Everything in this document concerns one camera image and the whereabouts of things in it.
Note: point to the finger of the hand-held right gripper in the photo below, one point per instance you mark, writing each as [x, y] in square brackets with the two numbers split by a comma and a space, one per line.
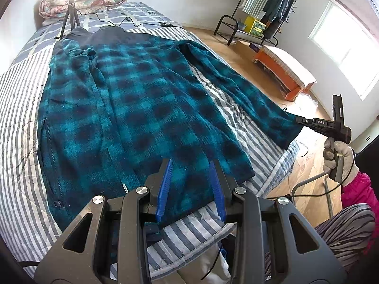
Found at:
[303, 120]

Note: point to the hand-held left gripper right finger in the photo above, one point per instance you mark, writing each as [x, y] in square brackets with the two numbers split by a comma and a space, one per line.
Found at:
[217, 195]

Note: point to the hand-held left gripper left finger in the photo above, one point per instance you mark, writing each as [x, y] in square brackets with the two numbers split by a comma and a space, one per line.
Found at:
[164, 192]

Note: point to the teal plaid fleece jacket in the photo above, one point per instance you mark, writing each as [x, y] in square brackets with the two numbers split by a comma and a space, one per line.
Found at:
[148, 109]

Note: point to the person's right forearm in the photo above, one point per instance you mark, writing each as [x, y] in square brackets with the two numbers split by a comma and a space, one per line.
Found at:
[358, 189]

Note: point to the black metal clothes rack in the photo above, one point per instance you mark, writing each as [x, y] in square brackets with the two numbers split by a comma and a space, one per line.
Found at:
[257, 37]

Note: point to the person's right hand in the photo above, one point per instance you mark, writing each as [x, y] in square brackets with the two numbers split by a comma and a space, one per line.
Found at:
[351, 161]

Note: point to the orange bench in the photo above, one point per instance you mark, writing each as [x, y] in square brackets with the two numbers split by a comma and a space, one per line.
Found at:
[275, 71]

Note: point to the white lace cloth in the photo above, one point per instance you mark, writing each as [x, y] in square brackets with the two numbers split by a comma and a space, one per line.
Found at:
[291, 62]

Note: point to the window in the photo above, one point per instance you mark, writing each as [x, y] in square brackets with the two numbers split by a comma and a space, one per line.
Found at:
[349, 44]

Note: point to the yellow crate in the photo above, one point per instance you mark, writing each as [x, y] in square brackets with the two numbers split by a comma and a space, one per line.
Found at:
[254, 26]

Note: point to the person's leg in striped pants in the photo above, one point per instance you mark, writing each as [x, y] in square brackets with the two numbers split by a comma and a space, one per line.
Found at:
[349, 230]

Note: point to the small grey pot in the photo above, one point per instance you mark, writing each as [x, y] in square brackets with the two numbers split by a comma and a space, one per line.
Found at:
[242, 26]

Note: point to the dark blue hanging garment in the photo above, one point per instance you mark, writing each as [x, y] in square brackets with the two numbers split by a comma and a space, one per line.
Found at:
[287, 6]

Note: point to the dark green hanging garment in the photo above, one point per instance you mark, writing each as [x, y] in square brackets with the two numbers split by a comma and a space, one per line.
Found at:
[274, 0]

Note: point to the blue checked bed sheet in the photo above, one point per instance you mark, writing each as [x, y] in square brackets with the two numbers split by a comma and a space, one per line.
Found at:
[139, 10]

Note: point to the folded floral quilt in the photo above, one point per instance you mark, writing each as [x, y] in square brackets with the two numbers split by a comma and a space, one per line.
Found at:
[97, 3]

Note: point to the black tripod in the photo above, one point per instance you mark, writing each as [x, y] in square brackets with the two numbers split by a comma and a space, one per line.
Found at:
[72, 9]

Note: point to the grey metal chair frame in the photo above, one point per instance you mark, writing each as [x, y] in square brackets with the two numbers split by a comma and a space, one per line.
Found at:
[328, 198]

